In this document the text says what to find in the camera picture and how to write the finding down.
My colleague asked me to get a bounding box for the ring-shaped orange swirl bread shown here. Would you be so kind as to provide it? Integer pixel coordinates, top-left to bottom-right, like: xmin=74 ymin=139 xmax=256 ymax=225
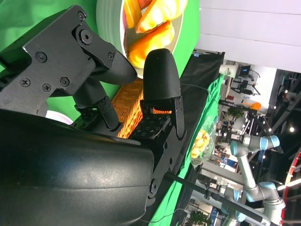
xmin=127 ymin=20 xmax=175 ymax=69

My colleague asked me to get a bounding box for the black backdrop cloth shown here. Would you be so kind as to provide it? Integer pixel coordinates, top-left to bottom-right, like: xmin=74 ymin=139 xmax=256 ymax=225
xmin=141 ymin=48 xmax=225 ymax=226

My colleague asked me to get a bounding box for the orange wicker basket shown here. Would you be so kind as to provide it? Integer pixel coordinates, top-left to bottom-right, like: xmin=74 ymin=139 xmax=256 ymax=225
xmin=111 ymin=77 xmax=174 ymax=139

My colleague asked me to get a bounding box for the black pole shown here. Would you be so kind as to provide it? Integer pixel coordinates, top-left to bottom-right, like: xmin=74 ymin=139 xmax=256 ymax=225
xmin=164 ymin=174 xmax=271 ymax=226

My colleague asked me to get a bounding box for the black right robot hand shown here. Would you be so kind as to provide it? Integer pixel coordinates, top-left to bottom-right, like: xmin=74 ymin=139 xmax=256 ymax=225
xmin=0 ymin=5 xmax=188 ymax=226

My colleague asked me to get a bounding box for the green tablecloth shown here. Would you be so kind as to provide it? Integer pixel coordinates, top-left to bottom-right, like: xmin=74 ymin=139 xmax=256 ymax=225
xmin=0 ymin=0 xmax=200 ymax=125

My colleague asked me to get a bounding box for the lavender plate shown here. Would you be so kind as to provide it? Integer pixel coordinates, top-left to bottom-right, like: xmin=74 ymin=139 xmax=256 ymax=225
xmin=46 ymin=110 xmax=74 ymax=125

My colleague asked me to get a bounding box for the pale green bowl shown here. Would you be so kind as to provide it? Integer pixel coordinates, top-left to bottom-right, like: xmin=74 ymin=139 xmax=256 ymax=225
xmin=95 ymin=0 xmax=189 ymax=80

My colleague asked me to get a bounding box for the green backdrop cloth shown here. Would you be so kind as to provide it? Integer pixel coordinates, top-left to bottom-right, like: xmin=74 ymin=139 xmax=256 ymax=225
xmin=148 ymin=74 xmax=225 ymax=226

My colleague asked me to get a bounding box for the oval orange swirl bread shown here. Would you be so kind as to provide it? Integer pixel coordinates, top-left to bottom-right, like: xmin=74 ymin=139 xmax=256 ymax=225
xmin=135 ymin=0 xmax=189 ymax=34

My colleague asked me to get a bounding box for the clear bag of yellow items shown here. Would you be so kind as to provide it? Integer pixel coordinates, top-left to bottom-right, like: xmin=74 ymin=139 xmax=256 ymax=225
xmin=190 ymin=122 xmax=217 ymax=169

